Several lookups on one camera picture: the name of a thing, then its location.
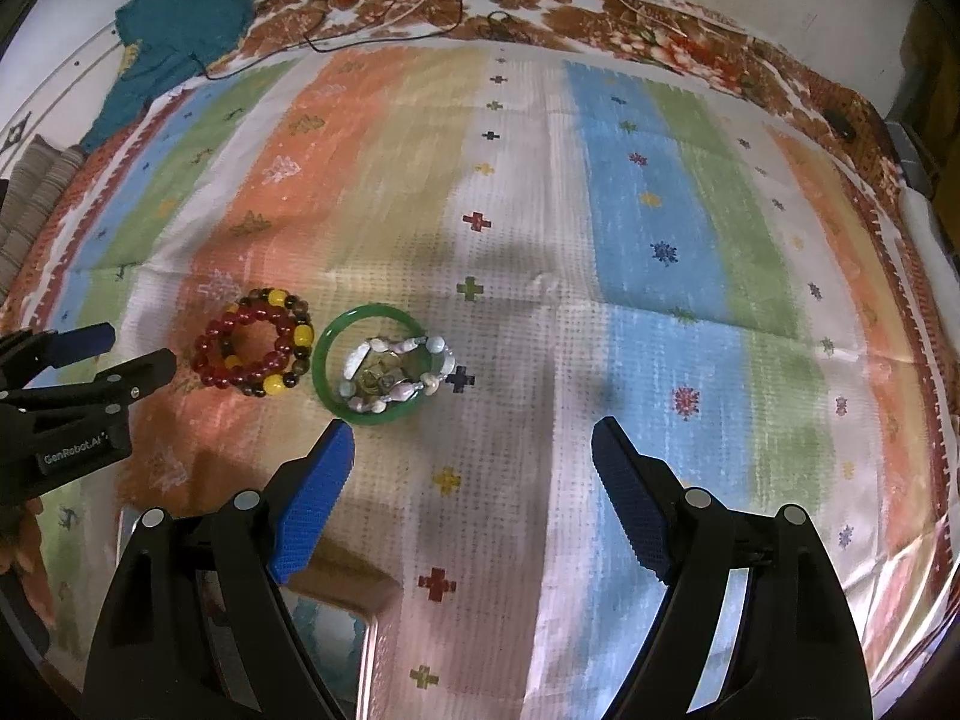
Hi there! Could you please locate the green jade bangle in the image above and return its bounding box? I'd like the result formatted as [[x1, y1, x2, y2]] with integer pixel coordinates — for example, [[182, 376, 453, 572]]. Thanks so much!
[[312, 305, 451, 427]]

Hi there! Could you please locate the thin white cable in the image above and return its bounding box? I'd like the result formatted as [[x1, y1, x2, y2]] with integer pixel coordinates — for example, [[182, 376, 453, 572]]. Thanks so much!
[[596, 0, 755, 35]]

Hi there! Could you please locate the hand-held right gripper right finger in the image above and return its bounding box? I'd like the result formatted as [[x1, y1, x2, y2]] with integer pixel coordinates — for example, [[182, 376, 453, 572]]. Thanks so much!
[[591, 416, 875, 720]]

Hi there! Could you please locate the small gold trinket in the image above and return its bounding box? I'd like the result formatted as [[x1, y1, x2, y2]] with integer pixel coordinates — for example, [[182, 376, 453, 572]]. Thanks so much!
[[354, 358, 402, 400]]

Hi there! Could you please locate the white decorated bed board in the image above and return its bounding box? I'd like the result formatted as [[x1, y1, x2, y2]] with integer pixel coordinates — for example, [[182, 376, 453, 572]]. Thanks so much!
[[0, 15, 151, 166]]

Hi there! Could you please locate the striped colourful woven mat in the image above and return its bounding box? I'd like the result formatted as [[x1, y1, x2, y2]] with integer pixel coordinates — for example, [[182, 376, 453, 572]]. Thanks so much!
[[0, 37, 953, 720]]

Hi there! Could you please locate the striped grey cushion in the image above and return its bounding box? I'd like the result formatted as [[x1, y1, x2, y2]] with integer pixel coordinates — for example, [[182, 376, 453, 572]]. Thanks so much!
[[0, 133, 85, 295]]

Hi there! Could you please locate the silver metal tin box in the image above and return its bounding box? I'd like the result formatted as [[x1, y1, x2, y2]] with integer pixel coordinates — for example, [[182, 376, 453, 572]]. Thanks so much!
[[116, 506, 380, 720]]

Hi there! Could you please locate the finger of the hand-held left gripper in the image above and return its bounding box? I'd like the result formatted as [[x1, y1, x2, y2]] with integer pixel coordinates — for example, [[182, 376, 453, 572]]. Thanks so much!
[[0, 322, 117, 391], [0, 349, 177, 415]]

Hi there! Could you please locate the white pillow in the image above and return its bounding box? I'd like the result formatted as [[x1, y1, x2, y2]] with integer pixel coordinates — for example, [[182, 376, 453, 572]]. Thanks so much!
[[900, 184, 960, 275]]

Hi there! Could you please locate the red and yellow bead bracelet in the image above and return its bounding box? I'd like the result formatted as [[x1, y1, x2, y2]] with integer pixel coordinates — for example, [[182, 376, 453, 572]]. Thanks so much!
[[191, 300, 299, 391]]

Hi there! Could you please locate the grey box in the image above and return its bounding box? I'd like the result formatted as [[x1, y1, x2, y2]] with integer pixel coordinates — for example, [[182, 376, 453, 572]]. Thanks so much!
[[885, 118, 938, 188]]

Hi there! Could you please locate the yellow hanging cloth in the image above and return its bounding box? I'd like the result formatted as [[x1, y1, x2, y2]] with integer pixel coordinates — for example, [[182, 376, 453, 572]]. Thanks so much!
[[904, 0, 960, 128]]

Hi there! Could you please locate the yellow brown bead bracelet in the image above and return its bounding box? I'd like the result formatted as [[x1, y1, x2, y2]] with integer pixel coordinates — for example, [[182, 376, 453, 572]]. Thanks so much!
[[238, 286, 316, 398]]

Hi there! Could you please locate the teal garment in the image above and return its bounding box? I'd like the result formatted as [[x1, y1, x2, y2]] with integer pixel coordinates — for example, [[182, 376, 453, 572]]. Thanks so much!
[[79, 0, 256, 155]]

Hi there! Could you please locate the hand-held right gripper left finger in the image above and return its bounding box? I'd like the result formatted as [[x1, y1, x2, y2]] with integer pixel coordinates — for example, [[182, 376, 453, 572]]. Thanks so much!
[[84, 420, 355, 720]]

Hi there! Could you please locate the white stone bracelet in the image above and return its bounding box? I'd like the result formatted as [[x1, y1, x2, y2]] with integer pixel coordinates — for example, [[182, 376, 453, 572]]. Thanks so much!
[[341, 334, 458, 413]]

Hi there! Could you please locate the person's left hand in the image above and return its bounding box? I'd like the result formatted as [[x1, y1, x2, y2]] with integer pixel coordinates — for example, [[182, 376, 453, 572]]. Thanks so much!
[[0, 499, 47, 593]]

